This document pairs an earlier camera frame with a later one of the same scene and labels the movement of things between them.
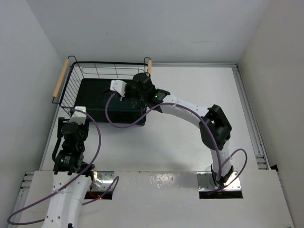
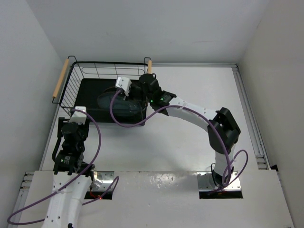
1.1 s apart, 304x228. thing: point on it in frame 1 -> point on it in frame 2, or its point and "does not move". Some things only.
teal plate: (118, 102) -> (108, 93)
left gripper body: (61, 121) does not move
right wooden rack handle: (149, 66) does not move
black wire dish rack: (87, 82) does not move
